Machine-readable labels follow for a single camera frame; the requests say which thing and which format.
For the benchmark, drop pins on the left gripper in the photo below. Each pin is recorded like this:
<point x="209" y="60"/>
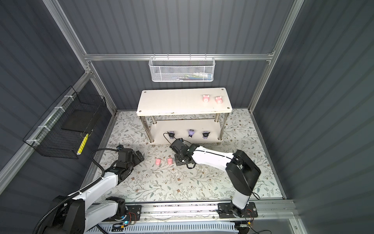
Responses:
<point x="135" y="159"/>

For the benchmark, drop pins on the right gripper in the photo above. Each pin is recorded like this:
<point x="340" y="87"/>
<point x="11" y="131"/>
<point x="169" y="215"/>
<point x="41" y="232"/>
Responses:
<point x="177" y="161"/>

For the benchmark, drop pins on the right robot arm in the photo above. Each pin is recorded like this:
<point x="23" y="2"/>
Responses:
<point x="242" y="172"/>

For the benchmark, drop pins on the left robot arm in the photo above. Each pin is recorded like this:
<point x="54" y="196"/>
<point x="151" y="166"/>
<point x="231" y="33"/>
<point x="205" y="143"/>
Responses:
<point x="79" y="212"/>

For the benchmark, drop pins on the white two-tier shelf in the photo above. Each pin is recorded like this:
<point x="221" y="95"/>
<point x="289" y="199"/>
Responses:
<point x="179" y="110"/>

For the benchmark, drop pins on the yellow marker pen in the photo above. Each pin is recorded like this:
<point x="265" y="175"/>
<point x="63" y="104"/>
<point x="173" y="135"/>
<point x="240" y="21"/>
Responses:
<point x="82" y="145"/>

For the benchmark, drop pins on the markers in white basket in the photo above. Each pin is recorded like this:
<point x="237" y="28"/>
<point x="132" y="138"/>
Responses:
<point x="200" y="76"/>

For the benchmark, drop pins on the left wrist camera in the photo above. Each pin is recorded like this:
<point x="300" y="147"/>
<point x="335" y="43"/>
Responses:
<point x="120" y="147"/>

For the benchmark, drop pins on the black wire basket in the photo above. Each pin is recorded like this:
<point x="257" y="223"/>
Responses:
<point x="60" y="134"/>

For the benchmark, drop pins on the white wire basket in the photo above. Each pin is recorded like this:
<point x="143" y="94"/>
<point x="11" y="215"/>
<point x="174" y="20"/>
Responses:
<point x="166" y="70"/>

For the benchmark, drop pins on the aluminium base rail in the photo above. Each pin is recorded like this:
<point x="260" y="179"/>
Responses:
<point x="213" y="210"/>

